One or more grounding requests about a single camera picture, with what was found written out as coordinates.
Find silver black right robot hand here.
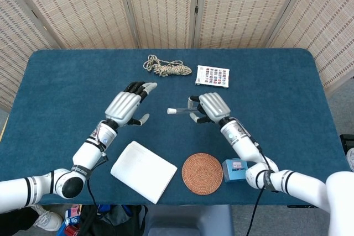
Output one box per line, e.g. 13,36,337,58
188,92,232,124

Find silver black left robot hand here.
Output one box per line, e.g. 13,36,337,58
104,81,158,128

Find clear glass tube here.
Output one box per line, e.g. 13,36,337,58
174,105,200,114

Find white box with coloured pictures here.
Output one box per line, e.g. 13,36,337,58
194,65,231,90

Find dark blue tablecloth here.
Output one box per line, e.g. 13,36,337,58
0,49,349,206

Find light blue cardboard box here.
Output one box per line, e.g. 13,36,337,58
221,159,251,183

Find white folded cloth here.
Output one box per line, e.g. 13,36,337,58
110,140,178,204

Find round woven rattan coaster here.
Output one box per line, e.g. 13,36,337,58
181,152,224,196

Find beige bamboo folding screen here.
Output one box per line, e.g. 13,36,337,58
0,0,354,109

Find black backpack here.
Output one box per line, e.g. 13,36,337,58
79,204,149,236

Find grey blue chair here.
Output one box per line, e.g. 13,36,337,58
143,204,235,236

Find blue white packet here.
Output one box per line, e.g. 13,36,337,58
65,204,82,225

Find red can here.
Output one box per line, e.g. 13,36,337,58
64,224,81,236

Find white sneaker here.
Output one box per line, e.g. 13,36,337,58
32,204,64,232

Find black box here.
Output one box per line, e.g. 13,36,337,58
339,134,354,154

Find white crumpled bag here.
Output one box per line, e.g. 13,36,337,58
345,147,354,172

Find coiled beige speckled rope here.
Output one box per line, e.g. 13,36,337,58
142,54,192,77

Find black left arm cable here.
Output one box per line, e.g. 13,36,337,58
87,147,110,216

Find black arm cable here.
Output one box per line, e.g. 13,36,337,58
245,133,277,236
87,147,110,216

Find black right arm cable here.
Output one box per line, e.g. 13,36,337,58
245,133,277,236

